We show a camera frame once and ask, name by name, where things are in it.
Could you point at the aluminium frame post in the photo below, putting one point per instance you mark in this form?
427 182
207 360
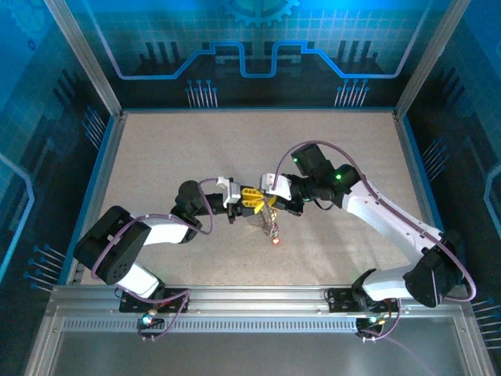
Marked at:
428 58
84 58

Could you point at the grey metal panel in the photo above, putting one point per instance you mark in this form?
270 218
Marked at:
250 356

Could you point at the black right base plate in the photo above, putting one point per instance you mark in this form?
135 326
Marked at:
340 301

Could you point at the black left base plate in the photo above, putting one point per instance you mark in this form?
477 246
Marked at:
176 299

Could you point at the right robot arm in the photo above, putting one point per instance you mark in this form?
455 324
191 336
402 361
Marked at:
391 227

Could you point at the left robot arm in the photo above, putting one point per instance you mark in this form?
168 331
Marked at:
117 246

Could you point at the aluminium side rail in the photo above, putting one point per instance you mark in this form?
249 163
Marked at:
410 156
99 188

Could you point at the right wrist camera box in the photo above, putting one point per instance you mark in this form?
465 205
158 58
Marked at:
278 186

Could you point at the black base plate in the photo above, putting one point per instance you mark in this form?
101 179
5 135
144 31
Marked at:
176 299
340 301

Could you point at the right lit connector box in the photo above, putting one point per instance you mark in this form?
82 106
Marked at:
372 320

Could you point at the left lit connector box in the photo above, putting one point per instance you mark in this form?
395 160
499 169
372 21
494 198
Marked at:
148 320

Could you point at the wide aluminium base rail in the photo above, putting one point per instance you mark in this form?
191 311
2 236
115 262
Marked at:
258 299

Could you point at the aluminium back rail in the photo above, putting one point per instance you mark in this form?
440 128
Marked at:
258 110

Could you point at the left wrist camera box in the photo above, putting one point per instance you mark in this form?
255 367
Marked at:
233 192

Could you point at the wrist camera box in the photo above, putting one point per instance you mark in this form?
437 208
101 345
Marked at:
233 192
278 186

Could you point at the lit connector box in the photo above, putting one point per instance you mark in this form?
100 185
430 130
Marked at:
148 320
372 320

